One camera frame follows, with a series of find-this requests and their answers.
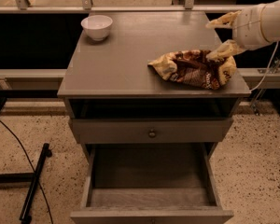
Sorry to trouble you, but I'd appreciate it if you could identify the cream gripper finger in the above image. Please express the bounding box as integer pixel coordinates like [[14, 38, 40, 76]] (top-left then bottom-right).
[[206, 39, 245, 61], [205, 10, 241, 29]]

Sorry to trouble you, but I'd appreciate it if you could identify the black stand leg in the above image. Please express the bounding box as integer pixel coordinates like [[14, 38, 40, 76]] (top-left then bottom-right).
[[20, 143, 51, 224]]

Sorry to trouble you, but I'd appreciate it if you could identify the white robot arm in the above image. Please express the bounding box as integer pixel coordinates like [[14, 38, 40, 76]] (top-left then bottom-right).
[[206, 0, 280, 60]]

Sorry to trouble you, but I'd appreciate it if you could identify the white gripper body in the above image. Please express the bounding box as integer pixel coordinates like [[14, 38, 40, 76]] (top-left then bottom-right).
[[232, 4, 271, 50]]

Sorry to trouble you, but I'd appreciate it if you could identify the brown chip bag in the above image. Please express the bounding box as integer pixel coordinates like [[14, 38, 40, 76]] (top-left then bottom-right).
[[148, 49, 236, 90]]

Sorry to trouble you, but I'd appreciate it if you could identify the white ceramic bowl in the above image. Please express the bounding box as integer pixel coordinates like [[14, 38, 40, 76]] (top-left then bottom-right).
[[81, 15, 113, 41]]

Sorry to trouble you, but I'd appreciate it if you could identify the closed grey top drawer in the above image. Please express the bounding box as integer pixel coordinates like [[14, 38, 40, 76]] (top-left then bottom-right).
[[69, 118, 232, 145]]

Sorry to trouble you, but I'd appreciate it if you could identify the grey wooden drawer cabinet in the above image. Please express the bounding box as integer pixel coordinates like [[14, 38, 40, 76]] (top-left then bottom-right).
[[56, 10, 251, 161]]

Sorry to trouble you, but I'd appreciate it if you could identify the round metal drawer knob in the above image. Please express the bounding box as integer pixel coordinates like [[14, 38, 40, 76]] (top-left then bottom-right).
[[148, 129, 156, 138]]

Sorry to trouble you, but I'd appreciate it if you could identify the open grey middle drawer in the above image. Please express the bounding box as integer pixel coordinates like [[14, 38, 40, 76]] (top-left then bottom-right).
[[71, 144, 233, 224]]

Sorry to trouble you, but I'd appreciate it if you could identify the white hanging cable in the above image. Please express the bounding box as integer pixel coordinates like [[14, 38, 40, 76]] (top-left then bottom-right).
[[249, 40, 279, 92]]

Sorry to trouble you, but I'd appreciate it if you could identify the black floor cable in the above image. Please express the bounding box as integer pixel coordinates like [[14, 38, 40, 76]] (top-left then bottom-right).
[[0, 117, 54, 224]]

